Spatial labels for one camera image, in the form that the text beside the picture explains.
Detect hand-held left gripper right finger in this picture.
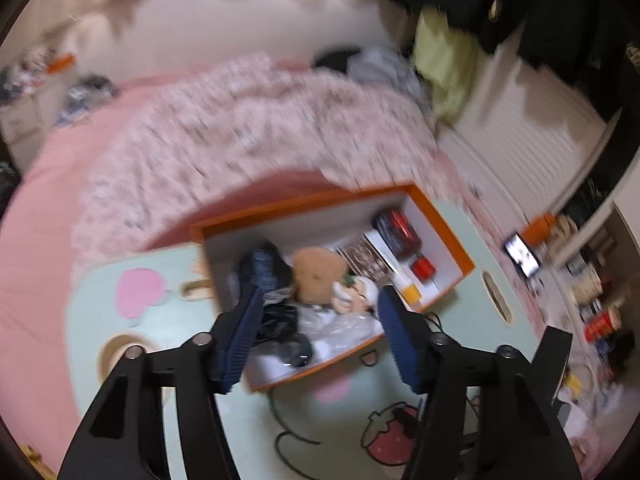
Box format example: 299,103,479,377
376,285,583,480

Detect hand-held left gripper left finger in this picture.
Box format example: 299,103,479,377
57,285,266,480

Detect white and orange small box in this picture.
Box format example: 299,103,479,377
390,255,441,307

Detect clear plastic bag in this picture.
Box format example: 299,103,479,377
295,310,386,361

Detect cartoon mouse figurine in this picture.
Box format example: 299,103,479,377
332,275,383,316

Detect dark blue pouch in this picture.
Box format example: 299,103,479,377
235,242,296,306

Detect red cylindrical canister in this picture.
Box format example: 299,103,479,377
411,256,436,281

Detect brown printed card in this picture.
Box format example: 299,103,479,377
336,237,396,281

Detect brown plush toy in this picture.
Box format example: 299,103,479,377
290,247,348,308

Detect red and black tin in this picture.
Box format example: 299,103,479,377
372,209,423,258

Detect orange cardboard box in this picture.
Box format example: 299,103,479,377
190,184,476,393

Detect red can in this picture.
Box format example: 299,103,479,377
585,310,622,343

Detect mint green cartoon bed table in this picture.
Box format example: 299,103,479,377
65,195,546,480

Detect smartphone with lit screen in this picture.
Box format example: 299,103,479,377
502,232,543,278

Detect orange bottle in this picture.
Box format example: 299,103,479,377
522,212,556,243

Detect pink floral blanket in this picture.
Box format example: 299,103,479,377
72,52,441,261

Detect pink bed sheet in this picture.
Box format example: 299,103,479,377
0,60,351,461

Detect white slatted door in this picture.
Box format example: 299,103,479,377
440,35,616,221

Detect grey garment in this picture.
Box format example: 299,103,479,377
347,47,436,126

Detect dark bag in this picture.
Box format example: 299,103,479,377
0,160,21,201

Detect yellow-green garment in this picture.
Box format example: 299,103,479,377
412,10,481,121

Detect black garment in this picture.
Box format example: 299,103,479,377
315,49,363,73

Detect blue and white clothes pile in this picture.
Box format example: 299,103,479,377
57,76,118,123

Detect white nightstand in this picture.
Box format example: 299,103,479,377
0,67,56,141

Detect cream padded headboard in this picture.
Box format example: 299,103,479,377
75,0,416,86

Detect cluster of small bottles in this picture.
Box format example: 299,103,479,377
5,50,56,96

